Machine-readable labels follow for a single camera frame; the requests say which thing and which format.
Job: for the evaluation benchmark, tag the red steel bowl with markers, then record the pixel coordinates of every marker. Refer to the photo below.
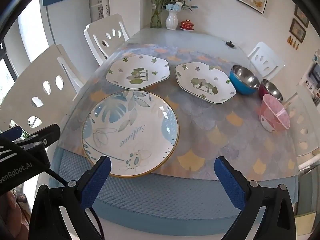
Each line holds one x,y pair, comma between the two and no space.
271,88

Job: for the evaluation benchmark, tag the white ribbed vase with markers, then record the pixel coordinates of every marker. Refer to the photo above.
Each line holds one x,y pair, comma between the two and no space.
171,21

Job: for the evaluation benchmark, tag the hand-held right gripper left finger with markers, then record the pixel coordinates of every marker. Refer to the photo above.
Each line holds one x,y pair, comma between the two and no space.
96,182

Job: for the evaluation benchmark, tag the pink plastic bowl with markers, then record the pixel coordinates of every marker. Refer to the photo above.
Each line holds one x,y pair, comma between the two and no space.
272,115

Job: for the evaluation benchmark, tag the glass vase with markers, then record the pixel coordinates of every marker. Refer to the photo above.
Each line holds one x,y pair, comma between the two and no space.
156,20

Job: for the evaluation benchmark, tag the blue steel bowl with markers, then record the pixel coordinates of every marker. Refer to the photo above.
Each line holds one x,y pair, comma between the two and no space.
237,86

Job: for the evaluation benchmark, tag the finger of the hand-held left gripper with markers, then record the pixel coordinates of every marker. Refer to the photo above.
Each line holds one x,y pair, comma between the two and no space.
10,133
46,135

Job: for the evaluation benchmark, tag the small black lid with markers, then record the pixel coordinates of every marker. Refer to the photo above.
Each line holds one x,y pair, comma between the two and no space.
230,44

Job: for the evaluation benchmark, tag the blue and white flowers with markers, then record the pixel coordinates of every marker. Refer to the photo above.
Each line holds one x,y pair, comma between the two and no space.
176,3

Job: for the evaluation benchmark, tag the small framed picture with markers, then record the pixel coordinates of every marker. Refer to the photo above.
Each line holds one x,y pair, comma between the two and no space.
298,30
301,16

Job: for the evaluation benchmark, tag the white carved wall shelf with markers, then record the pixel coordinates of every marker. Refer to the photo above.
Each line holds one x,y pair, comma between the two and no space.
101,3

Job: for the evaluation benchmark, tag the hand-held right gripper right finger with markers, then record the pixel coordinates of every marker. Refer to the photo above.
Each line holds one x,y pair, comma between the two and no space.
230,182

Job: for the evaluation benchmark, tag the blue quilted table cover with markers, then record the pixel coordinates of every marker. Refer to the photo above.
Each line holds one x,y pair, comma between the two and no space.
155,195

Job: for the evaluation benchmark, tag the hexagonal tree print plate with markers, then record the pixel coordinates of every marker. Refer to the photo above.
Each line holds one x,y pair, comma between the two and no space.
137,71
205,82

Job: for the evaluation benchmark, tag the scale patterned tablecloth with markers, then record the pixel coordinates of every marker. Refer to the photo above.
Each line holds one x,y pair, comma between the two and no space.
207,135

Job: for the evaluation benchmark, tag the person's left hand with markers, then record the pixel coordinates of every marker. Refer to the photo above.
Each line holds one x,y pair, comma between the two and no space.
13,212

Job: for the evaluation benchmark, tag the white dining chair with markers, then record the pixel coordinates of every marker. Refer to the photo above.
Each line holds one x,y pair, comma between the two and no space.
32,80
105,28
303,120
266,52

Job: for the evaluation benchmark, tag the round blue leaf plate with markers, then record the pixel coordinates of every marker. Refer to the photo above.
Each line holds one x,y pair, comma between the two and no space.
130,135

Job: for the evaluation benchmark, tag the red lidded teacup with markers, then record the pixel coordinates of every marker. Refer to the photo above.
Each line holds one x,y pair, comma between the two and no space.
187,25

